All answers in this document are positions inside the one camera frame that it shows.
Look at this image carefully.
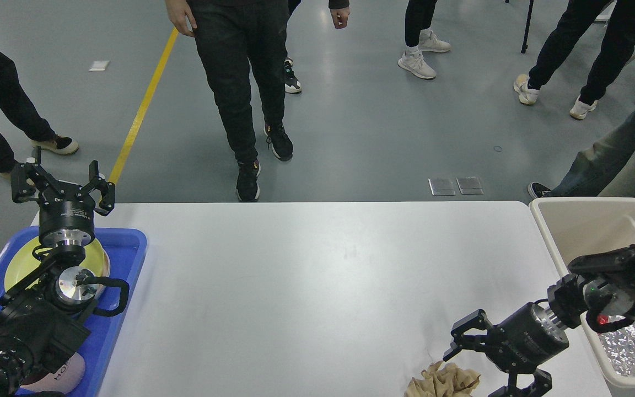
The person in black pants right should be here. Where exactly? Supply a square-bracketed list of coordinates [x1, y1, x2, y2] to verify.
[513, 0, 635, 121]

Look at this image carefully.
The beige plastic bin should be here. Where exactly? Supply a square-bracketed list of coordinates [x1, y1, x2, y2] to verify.
[529, 197, 635, 389]

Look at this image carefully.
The person in black sneakers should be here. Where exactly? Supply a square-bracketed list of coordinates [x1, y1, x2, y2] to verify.
[284, 0, 302, 94]

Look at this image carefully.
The brown paper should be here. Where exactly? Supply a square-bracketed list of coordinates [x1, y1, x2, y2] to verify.
[403, 360, 481, 396]

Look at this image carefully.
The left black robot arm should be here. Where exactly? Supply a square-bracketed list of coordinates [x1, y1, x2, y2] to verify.
[0, 147, 130, 396]

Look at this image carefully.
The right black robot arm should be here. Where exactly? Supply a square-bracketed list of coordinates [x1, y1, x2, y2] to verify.
[443, 244, 635, 396]

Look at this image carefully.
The yellow plate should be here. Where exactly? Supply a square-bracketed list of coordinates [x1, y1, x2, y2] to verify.
[3, 237, 103, 291]

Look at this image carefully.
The foil sheet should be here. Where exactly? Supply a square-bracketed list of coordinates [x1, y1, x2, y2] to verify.
[598, 323, 635, 377]

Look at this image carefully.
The person in white sneakers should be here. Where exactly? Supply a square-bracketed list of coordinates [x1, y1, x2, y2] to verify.
[397, 1, 451, 81]

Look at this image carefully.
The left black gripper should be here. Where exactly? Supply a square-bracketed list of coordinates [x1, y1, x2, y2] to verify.
[11, 146, 116, 247]

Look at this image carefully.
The metal floor plate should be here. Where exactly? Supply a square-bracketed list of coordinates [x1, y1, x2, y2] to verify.
[428, 178, 456, 196]
[456, 176, 485, 195]

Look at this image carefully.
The pink mug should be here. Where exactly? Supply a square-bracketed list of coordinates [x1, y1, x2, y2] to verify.
[22, 353, 86, 394]

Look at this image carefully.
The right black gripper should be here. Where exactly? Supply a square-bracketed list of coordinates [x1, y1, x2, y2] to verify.
[442, 301, 571, 397]

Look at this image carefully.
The person in dark jacket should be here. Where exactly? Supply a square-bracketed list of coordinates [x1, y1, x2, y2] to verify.
[165, 0, 351, 202]

